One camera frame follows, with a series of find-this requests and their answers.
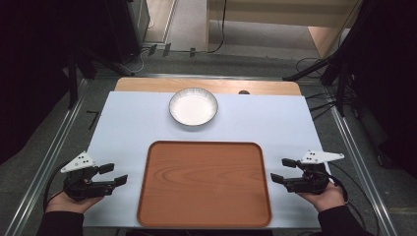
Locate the light wooden table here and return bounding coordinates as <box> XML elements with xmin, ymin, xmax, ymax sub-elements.
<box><xmin>114</xmin><ymin>77</ymin><xmax>303</xmax><ymax>97</ymax></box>

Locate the black floor cable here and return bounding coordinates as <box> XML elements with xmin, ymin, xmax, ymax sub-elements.
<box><xmin>196</xmin><ymin>0</ymin><xmax>228</xmax><ymax>55</ymax></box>

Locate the black curtain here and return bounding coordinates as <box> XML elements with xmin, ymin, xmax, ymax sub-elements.
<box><xmin>0</xmin><ymin>0</ymin><xmax>132</xmax><ymax>166</ymax></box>
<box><xmin>340</xmin><ymin>0</ymin><xmax>417</xmax><ymax>180</ymax></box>

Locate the white table mat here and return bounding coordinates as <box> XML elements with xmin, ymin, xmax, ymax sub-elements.
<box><xmin>83</xmin><ymin>90</ymin><xmax>332</xmax><ymax>230</ymax></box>

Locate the person's right hand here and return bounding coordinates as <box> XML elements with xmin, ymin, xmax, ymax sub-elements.
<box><xmin>296</xmin><ymin>181</ymin><xmax>347</xmax><ymax>213</ymax></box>

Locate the black stand leg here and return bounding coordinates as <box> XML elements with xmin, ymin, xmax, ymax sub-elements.
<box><xmin>73</xmin><ymin>45</ymin><xmax>136</xmax><ymax>78</ymax></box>
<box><xmin>282</xmin><ymin>55</ymin><xmax>342</xmax><ymax>83</ymax></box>

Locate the person's left hand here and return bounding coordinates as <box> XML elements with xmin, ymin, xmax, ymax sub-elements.
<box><xmin>45</xmin><ymin>191</ymin><xmax>104</xmax><ymax>214</ymax></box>

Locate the white ribbed bowl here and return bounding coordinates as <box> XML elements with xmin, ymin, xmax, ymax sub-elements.
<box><xmin>168</xmin><ymin>87</ymin><xmax>219</xmax><ymax>128</ymax></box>

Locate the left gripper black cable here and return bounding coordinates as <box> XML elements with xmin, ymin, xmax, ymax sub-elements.
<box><xmin>42</xmin><ymin>162</ymin><xmax>72</xmax><ymax>212</ymax></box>

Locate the light wooden furniture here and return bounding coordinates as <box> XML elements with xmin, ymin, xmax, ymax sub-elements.
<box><xmin>206</xmin><ymin>0</ymin><xmax>363</xmax><ymax>59</ymax></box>

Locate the brown wooden tray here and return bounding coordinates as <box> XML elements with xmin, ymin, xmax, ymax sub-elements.
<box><xmin>136</xmin><ymin>140</ymin><xmax>272</xmax><ymax>229</ymax></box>

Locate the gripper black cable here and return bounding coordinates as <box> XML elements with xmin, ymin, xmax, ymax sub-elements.
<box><xmin>327</xmin><ymin>161</ymin><xmax>382</xmax><ymax>236</ymax></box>
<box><xmin>42</xmin><ymin>162</ymin><xmax>72</xmax><ymax>212</ymax></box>

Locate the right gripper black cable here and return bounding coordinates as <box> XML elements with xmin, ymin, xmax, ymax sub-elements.
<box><xmin>327</xmin><ymin>161</ymin><xmax>382</xmax><ymax>236</ymax></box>

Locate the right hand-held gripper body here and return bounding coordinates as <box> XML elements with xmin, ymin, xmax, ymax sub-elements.
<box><xmin>284</xmin><ymin>149</ymin><xmax>345</xmax><ymax>195</ymax></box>

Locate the bundle of black floor cables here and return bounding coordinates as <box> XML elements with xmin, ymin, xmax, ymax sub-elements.
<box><xmin>294</xmin><ymin>57</ymin><xmax>357</xmax><ymax>122</ymax></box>

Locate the aluminium floor rail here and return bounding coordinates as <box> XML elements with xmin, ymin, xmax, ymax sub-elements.
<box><xmin>324</xmin><ymin>86</ymin><xmax>400</xmax><ymax>236</ymax></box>
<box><xmin>2</xmin><ymin>78</ymin><xmax>90</xmax><ymax>236</ymax></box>

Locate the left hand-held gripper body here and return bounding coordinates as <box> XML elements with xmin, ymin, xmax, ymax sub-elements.
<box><xmin>60</xmin><ymin>150</ymin><xmax>114</xmax><ymax>202</ymax></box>

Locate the black cabinet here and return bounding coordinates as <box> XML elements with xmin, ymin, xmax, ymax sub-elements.
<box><xmin>97</xmin><ymin>0</ymin><xmax>151</xmax><ymax>66</ymax></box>

